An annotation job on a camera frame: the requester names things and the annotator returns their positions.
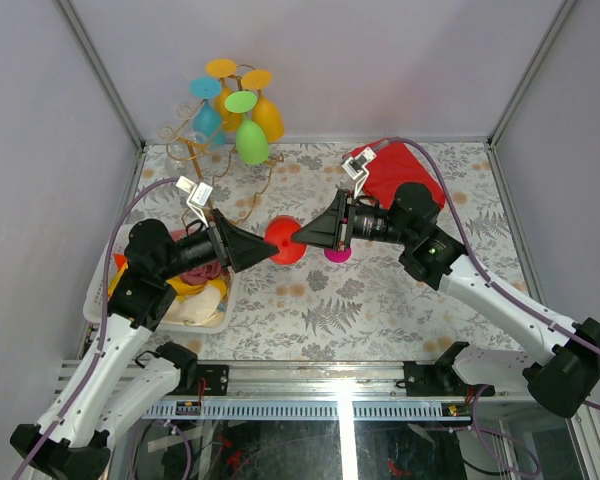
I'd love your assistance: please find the red plastic wine glass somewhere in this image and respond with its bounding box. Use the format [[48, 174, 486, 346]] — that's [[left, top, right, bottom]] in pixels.
[[264, 215, 306, 265]]

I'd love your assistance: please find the teal plastic wine glass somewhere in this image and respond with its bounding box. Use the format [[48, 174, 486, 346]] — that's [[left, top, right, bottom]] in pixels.
[[189, 76, 226, 147]]

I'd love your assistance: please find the front orange plastic wine glass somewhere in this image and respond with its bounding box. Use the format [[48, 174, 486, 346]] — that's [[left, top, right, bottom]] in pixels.
[[241, 69, 285, 143]]

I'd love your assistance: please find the yellow cloth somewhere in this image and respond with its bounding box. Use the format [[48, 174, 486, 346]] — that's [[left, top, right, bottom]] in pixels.
[[107, 253, 228, 299]]

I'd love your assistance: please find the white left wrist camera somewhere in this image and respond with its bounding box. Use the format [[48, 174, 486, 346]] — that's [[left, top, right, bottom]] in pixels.
[[176, 176, 213, 227]]

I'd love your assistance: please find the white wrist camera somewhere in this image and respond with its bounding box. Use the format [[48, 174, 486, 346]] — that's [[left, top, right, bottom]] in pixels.
[[341, 147, 377, 198], [176, 176, 213, 227]]

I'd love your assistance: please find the orange plastic wine glass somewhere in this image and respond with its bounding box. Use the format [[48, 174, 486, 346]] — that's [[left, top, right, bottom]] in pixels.
[[241, 69, 285, 143], [205, 58, 242, 132]]

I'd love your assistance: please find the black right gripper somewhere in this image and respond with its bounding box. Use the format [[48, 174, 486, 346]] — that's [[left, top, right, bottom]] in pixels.
[[292, 190, 414, 253]]

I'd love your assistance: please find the white plastic basket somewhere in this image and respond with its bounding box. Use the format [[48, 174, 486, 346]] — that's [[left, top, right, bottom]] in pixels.
[[83, 247, 241, 334]]

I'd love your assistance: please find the grey cable duct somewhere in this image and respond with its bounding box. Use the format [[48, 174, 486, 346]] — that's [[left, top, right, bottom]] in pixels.
[[143, 399, 470, 422]]

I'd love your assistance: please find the green plastic wine glass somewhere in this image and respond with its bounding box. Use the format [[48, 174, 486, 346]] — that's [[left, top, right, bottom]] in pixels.
[[224, 90, 269, 165]]

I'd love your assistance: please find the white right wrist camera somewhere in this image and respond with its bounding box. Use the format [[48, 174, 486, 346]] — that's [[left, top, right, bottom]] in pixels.
[[341, 147, 377, 198]]

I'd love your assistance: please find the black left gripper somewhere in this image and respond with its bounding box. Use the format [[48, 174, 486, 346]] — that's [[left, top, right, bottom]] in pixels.
[[160, 210, 282, 283]]

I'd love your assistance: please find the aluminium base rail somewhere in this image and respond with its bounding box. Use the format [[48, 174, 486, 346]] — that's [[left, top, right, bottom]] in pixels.
[[54, 360, 594, 399]]

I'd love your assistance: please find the gold wire wine glass rack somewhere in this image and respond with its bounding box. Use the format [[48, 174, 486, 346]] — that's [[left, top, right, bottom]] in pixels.
[[157, 58, 285, 224]]

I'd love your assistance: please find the cream cloth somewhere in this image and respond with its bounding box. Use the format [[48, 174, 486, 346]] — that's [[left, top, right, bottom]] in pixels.
[[162, 286, 225, 328]]

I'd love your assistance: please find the red folded cloth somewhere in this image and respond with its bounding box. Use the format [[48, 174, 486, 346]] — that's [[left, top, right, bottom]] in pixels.
[[349, 138, 446, 209]]

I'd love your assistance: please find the rear orange plastic wine glass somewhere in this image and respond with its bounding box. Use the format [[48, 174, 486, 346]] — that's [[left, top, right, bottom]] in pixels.
[[205, 58, 242, 132]]

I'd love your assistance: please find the magenta plastic wine glass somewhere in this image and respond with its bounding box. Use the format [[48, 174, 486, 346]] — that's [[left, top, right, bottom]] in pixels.
[[323, 247, 352, 264]]

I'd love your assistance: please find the clear wine glass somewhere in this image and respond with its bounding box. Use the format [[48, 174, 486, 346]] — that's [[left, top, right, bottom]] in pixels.
[[158, 98, 204, 190]]

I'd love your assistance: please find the pink crumpled cloth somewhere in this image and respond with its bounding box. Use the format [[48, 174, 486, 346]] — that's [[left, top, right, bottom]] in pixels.
[[172, 228, 231, 289]]

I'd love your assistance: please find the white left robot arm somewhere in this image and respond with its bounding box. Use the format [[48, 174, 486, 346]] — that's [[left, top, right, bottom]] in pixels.
[[10, 210, 279, 479]]

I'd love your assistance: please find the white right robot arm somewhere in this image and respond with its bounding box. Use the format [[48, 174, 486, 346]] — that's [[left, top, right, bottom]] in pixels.
[[292, 182, 600, 418]]

